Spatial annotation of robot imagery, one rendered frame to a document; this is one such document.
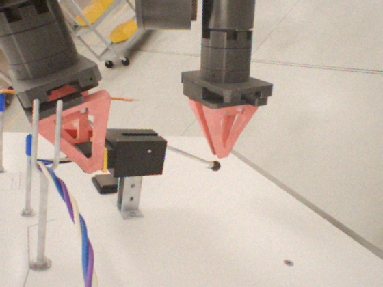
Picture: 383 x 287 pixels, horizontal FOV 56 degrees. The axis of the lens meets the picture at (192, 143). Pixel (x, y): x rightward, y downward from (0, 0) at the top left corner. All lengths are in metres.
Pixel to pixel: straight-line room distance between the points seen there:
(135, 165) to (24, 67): 0.14
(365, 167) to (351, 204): 0.18
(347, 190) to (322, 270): 1.23
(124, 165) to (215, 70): 0.14
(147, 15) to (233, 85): 0.11
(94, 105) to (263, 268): 0.22
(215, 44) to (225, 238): 0.21
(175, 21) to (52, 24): 0.13
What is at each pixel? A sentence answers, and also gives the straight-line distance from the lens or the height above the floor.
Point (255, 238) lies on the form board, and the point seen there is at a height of 0.97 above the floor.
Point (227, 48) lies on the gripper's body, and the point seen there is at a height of 1.13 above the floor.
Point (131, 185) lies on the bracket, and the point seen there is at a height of 1.08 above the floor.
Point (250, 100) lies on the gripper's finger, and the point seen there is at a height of 1.06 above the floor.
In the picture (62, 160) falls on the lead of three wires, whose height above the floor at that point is 1.16.
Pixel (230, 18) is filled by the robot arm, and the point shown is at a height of 1.15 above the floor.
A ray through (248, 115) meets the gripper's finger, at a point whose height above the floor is 1.04.
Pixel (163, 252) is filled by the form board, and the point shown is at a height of 1.05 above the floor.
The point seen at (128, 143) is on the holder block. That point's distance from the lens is 0.37.
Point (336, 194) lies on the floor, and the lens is 1.64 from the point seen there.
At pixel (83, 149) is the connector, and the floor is 1.16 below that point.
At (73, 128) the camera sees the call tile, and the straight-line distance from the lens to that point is 0.58.
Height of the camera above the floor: 1.29
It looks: 33 degrees down
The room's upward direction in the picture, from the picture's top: 43 degrees counter-clockwise
